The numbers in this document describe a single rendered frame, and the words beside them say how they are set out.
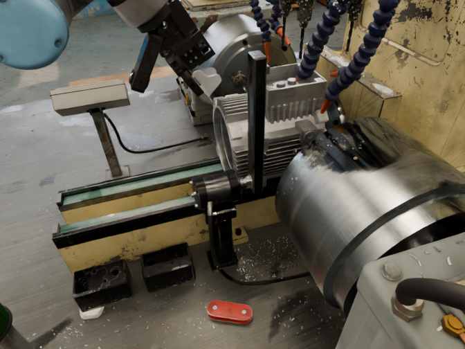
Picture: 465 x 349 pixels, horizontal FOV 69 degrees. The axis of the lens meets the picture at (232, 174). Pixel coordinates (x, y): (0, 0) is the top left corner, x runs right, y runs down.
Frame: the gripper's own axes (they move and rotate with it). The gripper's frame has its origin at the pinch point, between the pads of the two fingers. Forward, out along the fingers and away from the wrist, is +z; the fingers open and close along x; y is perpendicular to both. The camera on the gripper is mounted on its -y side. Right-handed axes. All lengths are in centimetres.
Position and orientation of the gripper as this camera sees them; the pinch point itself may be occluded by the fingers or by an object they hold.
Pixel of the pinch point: (206, 101)
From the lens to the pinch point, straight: 73.3
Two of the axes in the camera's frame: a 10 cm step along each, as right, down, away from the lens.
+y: 8.1, -5.7, -1.4
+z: 5.1, 5.5, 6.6
